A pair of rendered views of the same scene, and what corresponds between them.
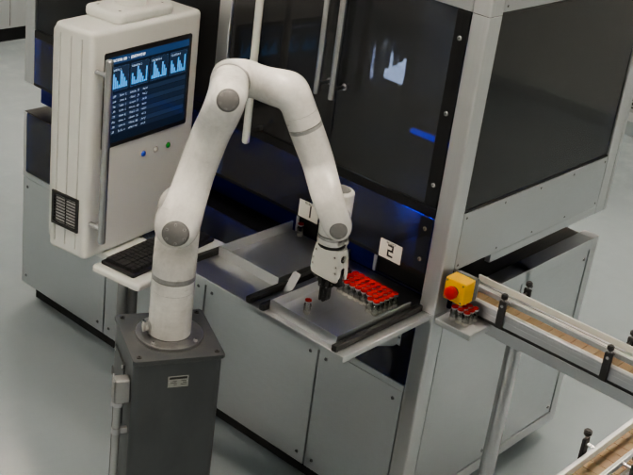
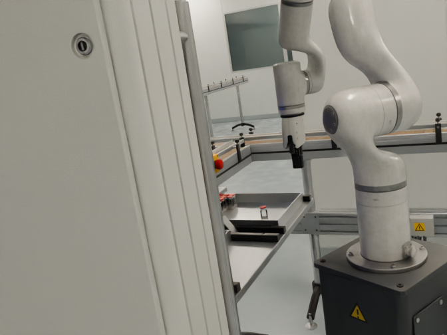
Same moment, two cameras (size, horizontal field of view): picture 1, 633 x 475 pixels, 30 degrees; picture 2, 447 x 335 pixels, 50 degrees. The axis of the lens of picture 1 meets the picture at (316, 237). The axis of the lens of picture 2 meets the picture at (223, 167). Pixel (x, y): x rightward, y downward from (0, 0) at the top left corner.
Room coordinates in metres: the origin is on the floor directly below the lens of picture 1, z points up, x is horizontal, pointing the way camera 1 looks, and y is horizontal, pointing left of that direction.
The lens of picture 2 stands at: (3.44, 1.37, 1.40)
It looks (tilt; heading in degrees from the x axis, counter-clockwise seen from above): 13 degrees down; 258
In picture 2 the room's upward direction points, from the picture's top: 9 degrees counter-clockwise
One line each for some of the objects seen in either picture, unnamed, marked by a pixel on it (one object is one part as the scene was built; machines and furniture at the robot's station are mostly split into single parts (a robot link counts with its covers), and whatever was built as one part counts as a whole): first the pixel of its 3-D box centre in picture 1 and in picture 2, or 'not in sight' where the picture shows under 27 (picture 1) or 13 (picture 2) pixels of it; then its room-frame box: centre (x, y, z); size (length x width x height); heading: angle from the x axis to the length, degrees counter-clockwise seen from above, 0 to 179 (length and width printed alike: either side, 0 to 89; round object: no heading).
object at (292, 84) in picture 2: (336, 211); (289, 82); (2.89, -0.04, 1.29); 0.09 x 0.08 x 0.13; 5
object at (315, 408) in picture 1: (284, 270); not in sight; (4.16, 0.11, 0.44); 2.06 x 1.00 x 0.88; 51
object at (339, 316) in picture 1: (340, 305); (241, 210); (3.08, -0.10, 0.90); 0.34 x 0.26 x 0.04; 141
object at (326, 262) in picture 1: (330, 258); (293, 129); (2.89, -0.04, 1.14); 0.10 x 0.08 x 0.11; 51
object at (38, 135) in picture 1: (193, 232); not in sight; (3.79, 0.44, 0.73); 1.98 x 0.01 x 0.25; 51
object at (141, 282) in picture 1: (153, 253); not in sight; (3.47, 0.53, 0.79); 0.45 x 0.28 x 0.03; 148
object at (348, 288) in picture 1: (360, 295); (217, 208); (3.15, -0.15, 0.90); 0.18 x 0.02 x 0.05; 51
